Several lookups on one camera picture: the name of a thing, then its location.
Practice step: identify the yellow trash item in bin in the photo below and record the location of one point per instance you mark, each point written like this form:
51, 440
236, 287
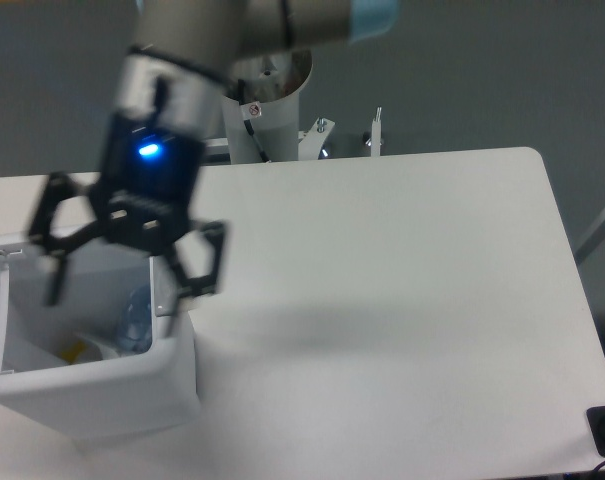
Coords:
72, 354

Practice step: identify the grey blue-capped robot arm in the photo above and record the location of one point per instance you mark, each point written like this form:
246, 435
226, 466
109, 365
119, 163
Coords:
217, 34

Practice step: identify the white frame at right edge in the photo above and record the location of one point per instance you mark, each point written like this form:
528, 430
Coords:
591, 239

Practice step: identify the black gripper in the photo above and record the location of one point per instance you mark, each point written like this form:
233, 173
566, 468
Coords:
155, 144

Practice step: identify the clear blue plastic bottle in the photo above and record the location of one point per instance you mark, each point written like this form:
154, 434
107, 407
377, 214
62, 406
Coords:
134, 329

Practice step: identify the white metal base frame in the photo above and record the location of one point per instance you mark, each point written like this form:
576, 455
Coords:
248, 144

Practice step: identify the white open trash can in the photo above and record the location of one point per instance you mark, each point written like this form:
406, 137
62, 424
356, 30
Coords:
133, 393

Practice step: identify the white paper carton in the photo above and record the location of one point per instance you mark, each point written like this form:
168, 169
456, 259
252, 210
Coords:
95, 348

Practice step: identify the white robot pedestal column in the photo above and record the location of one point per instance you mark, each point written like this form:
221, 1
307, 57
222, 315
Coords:
268, 90

